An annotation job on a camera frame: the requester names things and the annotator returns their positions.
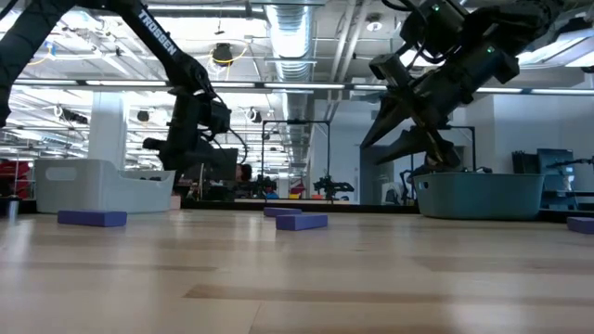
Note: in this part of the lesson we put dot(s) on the person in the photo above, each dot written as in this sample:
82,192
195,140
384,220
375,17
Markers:
244,172

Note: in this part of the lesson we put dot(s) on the black gantry frame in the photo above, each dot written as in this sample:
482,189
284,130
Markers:
297,122
466,127

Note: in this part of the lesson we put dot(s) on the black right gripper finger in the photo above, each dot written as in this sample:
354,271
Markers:
417,144
390,120

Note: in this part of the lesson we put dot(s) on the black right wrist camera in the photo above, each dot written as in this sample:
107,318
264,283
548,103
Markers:
390,69

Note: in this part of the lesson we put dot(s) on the grey door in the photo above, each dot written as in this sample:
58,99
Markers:
376,185

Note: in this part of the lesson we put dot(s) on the white pillar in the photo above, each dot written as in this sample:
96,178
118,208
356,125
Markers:
107,125

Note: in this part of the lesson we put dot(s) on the purple rectangular block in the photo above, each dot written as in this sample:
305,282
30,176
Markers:
582,225
301,222
93,218
280,211

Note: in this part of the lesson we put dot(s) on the teal plastic bin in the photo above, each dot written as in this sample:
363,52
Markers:
478,197

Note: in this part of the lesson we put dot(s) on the silver ventilation duct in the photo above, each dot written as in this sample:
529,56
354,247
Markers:
290,42

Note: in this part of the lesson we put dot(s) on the white plastic bin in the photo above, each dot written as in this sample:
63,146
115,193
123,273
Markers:
93,190

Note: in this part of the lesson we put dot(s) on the background black robot arm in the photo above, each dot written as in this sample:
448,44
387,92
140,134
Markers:
264,185
331,188

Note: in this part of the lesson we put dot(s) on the long light bar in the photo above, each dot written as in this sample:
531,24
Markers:
301,86

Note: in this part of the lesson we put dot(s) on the white chair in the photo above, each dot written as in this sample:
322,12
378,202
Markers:
390,192

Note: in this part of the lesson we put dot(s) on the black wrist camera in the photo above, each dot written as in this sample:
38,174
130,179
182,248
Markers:
390,69
220,116

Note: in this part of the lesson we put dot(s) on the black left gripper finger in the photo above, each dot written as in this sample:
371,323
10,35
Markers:
174,169
191,164

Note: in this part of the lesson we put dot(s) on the silver metal post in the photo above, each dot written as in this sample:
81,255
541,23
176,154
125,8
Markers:
12,209

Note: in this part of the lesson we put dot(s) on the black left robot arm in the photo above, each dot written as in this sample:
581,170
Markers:
158,39

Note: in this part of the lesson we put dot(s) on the black table frame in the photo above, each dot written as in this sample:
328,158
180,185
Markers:
223,204

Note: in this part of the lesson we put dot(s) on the red cart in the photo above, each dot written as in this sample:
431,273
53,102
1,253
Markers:
14,176

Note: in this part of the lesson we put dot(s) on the dark screen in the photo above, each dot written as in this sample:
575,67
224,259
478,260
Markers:
554,162

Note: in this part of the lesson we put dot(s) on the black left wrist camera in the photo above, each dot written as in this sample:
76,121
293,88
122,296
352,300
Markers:
220,116

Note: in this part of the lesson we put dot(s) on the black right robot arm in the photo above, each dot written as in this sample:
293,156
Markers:
510,18

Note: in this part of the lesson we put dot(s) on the black monitor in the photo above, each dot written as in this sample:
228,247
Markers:
225,167

